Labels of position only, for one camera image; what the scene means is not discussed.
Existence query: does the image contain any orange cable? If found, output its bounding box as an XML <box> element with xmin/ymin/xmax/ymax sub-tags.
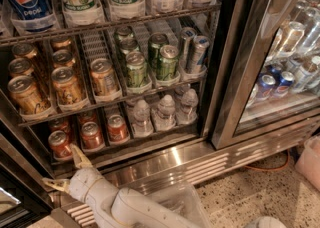
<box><xmin>243</xmin><ymin>149</ymin><xmax>290</xmax><ymax>173</ymax></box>

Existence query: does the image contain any red coke can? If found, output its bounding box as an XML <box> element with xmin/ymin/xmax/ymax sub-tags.
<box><xmin>81</xmin><ymin>122</ymin><xmax>104</xmax><ymax>149</ymax></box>
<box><xmin>48</xmin><ymin>118</ymin><xmax>71</xmax><ymax>134</ymax></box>
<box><xmin>77</xmin><ymin>110</ymin><xmax>97</xmax><ymax>125</ymax></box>
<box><xmin>107</xmin><ymin>115</ymin><xmax>128</xmax><ymax>143</ymax></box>
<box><xmin>48</xmin><ymin>130</ymin><xmax>72</xmax><ymax>158</ymax></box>

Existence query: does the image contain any gold can front left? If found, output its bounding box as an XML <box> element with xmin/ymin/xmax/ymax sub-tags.
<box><xmin>8</xmin><ymin>75</ymin><xmax>51</xmax><ymax>115</ymax></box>

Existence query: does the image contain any gold can back left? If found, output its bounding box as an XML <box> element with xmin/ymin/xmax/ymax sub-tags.
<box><xmin>12</xmin><ymin>43</ymin><xmax>38</xmax><ymax>59</ymax></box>

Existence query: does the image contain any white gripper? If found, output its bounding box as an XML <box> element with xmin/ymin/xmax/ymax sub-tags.
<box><xmin>42</xmin><ymin>144</ymin><xmax>120</xmax><ymax>228</ymax></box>

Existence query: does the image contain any blue pepsi can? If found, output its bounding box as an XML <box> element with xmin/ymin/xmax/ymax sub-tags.
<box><xmin>256</xmin><ymin>74</ymin><xmax>276</xmax><ymax>100</ymax></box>
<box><xmin>273</xmin><ymin>71</ymin><xmax>295</xmax><ymax>97</ymax></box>
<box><xmin>267</xmin><ymin>63</ymin><xmax>283</xmax><ymax>80</ymax></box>

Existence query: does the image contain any green can back left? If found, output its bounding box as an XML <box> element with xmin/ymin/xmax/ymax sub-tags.
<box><xmin>114</xmin><ymin>26</ymin><xmax>134</xmax><ymax>43</ymax></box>

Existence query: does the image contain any blue pepsi can right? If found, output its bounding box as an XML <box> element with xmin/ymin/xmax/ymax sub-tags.
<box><xmin>273</xmin><ymin>71</ymin><xmax>295</xmax><ymax>97</ymax></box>

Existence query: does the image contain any water bottle right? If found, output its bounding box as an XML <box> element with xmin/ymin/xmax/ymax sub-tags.
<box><xmin>176</xmin><ymin>89</ymin><xmax>199</xmax><ymax>125</ymax></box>

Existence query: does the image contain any glass fridge door right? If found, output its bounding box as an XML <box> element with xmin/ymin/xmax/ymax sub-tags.
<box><xmin>211</xmin><ymin>0</ymin><xmax>320</xmax><ymax>149</ymax></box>

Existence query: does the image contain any clear plastic bin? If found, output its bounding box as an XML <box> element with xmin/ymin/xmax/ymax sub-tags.
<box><xmin>111</xmin><ymin>183</ymin><xmax>212</xmax><ymax>228</ymax></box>

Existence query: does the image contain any pink plastic container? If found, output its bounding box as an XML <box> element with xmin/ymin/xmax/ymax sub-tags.
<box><xmin>295</xmin><ymin>136</ymin><xmax>320</xmax><ymax>191</ymax></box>

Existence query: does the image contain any green can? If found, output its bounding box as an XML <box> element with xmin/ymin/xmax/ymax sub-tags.
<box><xmin>148</xmin><ymin>33</ymin><xmax>169</xmax><ymax>70</ymax></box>
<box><xmin>156</xmin><ymin>45</ymin><xmax>179</xmax><ymax>81</ymax></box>
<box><xmin>114</xmin><ymin>26</ymin><xmax>134</xmax><ymax>43</ymax></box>
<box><xmin>119</xmin><ymin>38</ymin><xmax>140</xmax><ymax>58</ymax></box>
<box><xmin>126</xmin><ymin>51</ymin><xmax>147</xmax><ymax>88</ymax></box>

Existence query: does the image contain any water bottle middle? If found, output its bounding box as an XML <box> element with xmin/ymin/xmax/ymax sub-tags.
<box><xmin>152</xmin><ymin>95</ymin><xmax>176</xmax><ymax>131</ymax></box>

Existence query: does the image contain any blue pepsi can left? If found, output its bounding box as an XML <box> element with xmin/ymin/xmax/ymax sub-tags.
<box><xmin>256</xmin><ymin>74</ymin><xmax>276</xmax><ymax>100</ymax></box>

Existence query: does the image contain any green can front left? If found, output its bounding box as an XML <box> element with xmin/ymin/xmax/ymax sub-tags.
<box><xmin>126</xmin><ymin>51</ymin><xmax>147</xmax><ymax>88</ymax></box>

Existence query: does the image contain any green can front right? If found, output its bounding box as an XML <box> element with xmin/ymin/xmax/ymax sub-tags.
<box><xmin>156</xmin><ymin>45</ymin><xmax>179</xmax><ymax>81</ymax></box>

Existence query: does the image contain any green can middle left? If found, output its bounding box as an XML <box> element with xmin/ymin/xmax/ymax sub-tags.
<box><xmin>119</xmin><ymin>38</ymin><xmax>140</xmax><ymax>58</ymax></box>

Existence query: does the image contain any gold can middle left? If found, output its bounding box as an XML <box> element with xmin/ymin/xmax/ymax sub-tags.
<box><xmin>8</xmin><ymin>58</ymin><xmax>34</xmax><ymax>77</ymax></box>

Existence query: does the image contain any green can back right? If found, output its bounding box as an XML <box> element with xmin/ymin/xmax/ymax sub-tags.
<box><xmin>148</xmin><ymin>33</ymin><xmax>169</xmax><ymax>70</ymax></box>

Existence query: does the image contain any blue pepsi can back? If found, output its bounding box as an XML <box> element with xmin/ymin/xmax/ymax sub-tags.
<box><xmin>267</xmin><ymin>63</ymin><xmax>283</xmax><ymax>80</ymax></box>

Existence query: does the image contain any slim silver blue can front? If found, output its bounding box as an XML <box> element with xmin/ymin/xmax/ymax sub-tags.
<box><xmin>186</xmin><ymin>35</ymin><xmax>210</xmax><ymax>74</ymax></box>

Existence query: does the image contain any slim silver blue can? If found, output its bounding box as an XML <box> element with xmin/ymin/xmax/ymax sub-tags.
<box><xmin>179</xmin><ymin>27</ymin><xmax>197</xmax><ymax>67</ymax></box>
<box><xmin>186</xmin><ymin>35</ymin><xmax>210</xmax><ymax>74</ymax></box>

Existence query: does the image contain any water bottle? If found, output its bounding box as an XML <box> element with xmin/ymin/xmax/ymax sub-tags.
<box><xmin>152</xmin><ymin>95</ymin><xmax>176</xmax><ymax>131</ymax></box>
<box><xmin>132</xmin><ymin>100</ymin><xmax>154</xmax><ymax>137</ymax></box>
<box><xmin>176</xmin><ymin>89</ymin><xmax>199</xmax><ymax>125</ymax></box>

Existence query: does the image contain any gold can column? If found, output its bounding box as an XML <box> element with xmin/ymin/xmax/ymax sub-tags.
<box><xmin>51</xmin><ymin>67</ymin><xmax>83</xmax><ymax>105</ymax></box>
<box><xmin>90</xmin><ymin>58</ymin><xmax>118</xmax><ymax>96</ymax></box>
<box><xmin>50</xmin><ymin>37</ymin><xmax>72</xmax><ymax>51</ymax></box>
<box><xmin>52</xmin><ymin>49</ymin><xmax>76</xmax><ymax>68</ymax></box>

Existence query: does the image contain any gold can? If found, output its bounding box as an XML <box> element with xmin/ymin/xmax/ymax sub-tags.
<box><xmin>8</xmin><ymin>58</ymin><xmax>34</xmax><ymax>77</ymax></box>
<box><xmin>8</xmin><ymin>75</ymin><xmax>51</xmax><ymax>115</ymax></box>
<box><xmin>12</xmin><ymin>43</ymin><xmax>38</xmax><ymax>59</ymax></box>

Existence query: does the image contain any slim silver blue can back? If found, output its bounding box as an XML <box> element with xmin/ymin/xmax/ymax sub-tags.
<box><xmin>179</xmin><ymin>27</ymin><xmax>197</xmax><ymax>67</ymax></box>

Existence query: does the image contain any water bottle left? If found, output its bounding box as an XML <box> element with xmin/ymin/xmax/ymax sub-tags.
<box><xmin>132</xmin><ymin>100</ymin><xmax>154</xmax><ymax>137</ymax></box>

